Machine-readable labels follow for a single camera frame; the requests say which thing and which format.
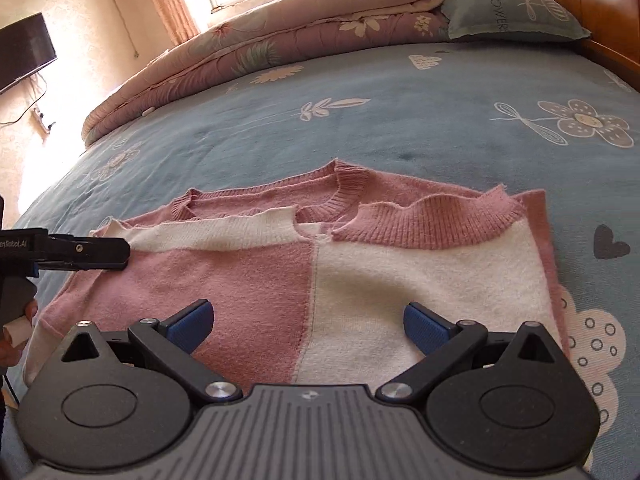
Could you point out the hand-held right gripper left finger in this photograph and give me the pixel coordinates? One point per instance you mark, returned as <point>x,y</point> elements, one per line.
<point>190,329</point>

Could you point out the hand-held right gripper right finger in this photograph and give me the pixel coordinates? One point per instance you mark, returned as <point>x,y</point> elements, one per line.
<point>427,331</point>

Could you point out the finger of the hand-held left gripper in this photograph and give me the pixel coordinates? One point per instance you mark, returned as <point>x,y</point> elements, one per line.
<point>95,252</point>

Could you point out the pink and cream knit sweater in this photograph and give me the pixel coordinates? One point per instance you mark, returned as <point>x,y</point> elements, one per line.
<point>400,270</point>

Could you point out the person's left hand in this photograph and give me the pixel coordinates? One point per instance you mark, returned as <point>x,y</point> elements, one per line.
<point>7,352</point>

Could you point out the pink floral curtain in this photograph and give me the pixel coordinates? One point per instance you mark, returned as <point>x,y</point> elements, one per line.
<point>167,0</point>

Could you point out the folded pink floral quilt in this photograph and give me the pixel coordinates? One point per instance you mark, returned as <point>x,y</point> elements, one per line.
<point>300,30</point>

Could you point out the grey-blue pillow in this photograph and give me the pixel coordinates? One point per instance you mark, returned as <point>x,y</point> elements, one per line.
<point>515,10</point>

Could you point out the wooden bed headboard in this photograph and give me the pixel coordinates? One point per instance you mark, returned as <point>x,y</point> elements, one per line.
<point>600,5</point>

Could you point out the white wall power strip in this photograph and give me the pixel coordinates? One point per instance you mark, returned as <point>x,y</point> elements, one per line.
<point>41,120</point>

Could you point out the black wall television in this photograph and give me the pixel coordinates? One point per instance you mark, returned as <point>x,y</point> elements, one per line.
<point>22,52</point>

